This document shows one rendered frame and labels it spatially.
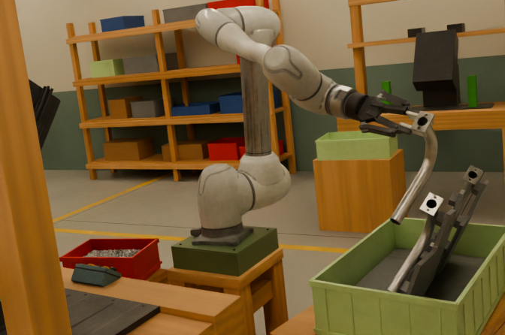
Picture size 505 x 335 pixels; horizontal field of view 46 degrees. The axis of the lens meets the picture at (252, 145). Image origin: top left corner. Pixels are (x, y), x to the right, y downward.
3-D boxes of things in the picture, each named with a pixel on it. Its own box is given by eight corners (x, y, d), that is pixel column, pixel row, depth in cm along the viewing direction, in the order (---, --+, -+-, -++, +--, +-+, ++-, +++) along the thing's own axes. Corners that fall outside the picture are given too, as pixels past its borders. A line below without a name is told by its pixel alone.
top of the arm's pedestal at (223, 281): (216, 250, 245) (215, 241, 244) (284, 257, 228) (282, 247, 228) (167, 280, 218) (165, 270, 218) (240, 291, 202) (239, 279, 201)
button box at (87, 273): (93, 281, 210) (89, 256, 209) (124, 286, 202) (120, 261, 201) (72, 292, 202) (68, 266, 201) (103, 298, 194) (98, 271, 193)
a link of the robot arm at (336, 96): (337, 77, 165) (355, 82, 161) (349, 96, 172) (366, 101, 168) (321, 104, 163) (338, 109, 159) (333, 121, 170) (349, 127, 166)
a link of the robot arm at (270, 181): (230, 207, 233) (273, 195, 246) (255, 217, 220) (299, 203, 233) (216, 7, 217) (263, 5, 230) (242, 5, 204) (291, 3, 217)
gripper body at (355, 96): (339, 110, 160) (367, 118, 154) (354, 84, 162) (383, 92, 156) (349, 124, 165) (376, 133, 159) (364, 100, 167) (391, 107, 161)
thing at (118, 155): (278, 183, 695) (258, -8, 658) (87, 180, 839) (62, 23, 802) (297, 173, 742) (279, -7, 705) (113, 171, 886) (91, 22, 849)
